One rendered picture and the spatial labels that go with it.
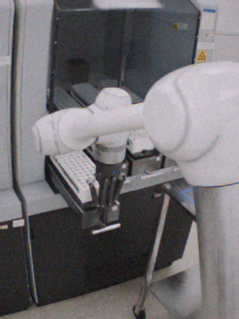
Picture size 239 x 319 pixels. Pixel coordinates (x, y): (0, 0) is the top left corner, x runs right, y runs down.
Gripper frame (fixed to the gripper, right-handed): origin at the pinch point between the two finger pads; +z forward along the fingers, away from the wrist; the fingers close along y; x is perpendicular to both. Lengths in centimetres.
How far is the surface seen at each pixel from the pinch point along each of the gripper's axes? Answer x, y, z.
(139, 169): -22.3, -26.9, 3.9
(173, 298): 11, -32, 52
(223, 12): -142, -177, -39
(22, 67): -31, 17, -40
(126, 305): -13, -25, 80
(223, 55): -142, -184, 1
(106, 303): -18, -17, 80
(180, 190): 1.8, -28.4, -2.0
